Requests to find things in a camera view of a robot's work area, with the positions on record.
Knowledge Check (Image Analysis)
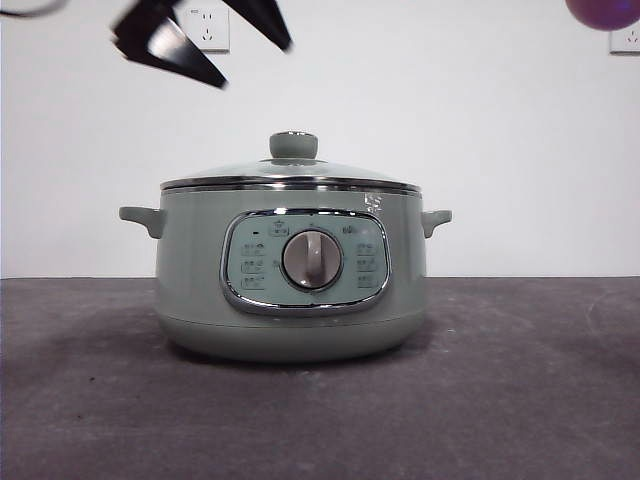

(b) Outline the glass lid with green knob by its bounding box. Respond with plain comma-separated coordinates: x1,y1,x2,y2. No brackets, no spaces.
160,130,423,192

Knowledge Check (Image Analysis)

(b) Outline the brown egg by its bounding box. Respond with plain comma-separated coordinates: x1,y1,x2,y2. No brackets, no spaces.
564,0,640,33

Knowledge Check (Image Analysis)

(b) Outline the black cable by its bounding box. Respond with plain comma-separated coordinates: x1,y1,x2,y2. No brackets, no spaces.
0,0,69,20

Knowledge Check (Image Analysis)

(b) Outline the sage green electric cooking pot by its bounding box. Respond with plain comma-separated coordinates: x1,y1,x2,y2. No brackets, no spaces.
118,185,453,363

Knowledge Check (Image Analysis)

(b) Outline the white wall socket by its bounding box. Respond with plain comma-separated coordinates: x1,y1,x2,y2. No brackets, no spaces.
608,25,640,56
183,5,232,54

